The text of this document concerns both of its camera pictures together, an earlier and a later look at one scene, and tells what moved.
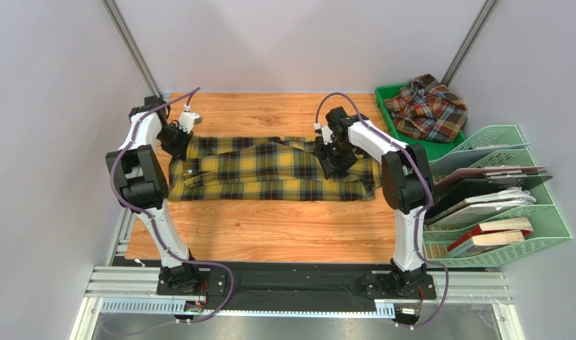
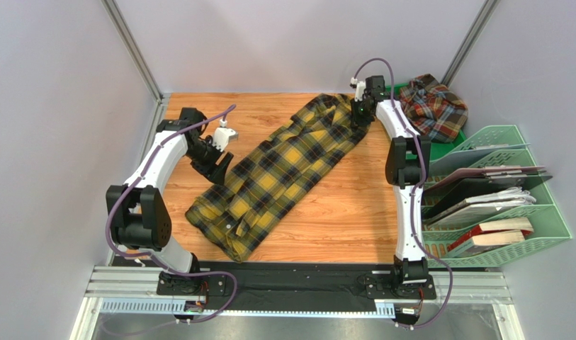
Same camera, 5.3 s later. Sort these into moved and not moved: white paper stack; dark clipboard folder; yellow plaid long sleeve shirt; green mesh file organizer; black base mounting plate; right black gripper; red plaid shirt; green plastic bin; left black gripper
Moved: left black gripper; right black gripper; yellow plaid long sleeve shirt
Not moved: white paper stack; black base mounting plate; green plastic bin; green mesh file organizer; dark clipboard folder; red plaid shirt
